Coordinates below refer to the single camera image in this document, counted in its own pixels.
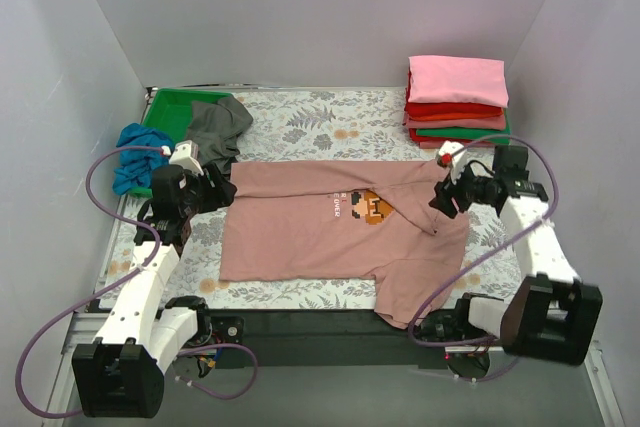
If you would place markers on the blue crumpled t-shirt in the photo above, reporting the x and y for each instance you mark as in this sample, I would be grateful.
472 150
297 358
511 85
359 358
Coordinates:
137 162

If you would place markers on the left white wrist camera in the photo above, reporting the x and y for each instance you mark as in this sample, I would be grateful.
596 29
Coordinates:
185 155

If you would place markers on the floral patterned table mat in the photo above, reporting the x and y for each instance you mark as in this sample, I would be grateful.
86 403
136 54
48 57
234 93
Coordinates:
327 125

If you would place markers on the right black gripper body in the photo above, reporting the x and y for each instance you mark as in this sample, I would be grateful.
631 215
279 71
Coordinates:
448 195

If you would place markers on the green folded t-shirt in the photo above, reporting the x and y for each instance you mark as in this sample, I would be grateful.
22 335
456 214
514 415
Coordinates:
461 130

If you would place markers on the bottom pink folded t-shirt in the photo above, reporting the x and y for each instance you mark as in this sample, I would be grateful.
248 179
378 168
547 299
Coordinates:
436 144

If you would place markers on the salmon folded t-shirt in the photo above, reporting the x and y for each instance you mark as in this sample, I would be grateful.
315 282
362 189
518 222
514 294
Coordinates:
489 123

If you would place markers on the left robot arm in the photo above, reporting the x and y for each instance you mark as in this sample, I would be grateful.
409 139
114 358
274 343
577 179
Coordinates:
121 372

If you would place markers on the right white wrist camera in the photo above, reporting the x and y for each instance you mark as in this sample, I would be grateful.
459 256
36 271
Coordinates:
453 157

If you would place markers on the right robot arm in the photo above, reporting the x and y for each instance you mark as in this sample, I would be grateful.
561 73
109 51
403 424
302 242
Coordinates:
553 314

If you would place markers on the orange folded t-shirt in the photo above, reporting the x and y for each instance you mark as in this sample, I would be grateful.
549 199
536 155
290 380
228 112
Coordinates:
455 118

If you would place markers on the green plastic tray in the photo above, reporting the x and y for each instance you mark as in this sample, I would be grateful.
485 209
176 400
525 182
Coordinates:
170 112

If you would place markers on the light pink folded t-shirt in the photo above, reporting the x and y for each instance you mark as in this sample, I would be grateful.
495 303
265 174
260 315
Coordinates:
439 79

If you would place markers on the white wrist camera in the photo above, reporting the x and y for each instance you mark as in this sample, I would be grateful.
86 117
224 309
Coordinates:
185 155
453 157

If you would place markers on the grey t-shirt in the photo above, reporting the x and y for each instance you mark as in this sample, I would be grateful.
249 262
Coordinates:
215 128

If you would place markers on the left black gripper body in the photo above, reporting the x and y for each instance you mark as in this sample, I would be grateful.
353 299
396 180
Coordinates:
211 189

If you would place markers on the dusty pink printed t-shirt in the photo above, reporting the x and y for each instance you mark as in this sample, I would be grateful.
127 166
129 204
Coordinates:
341 220

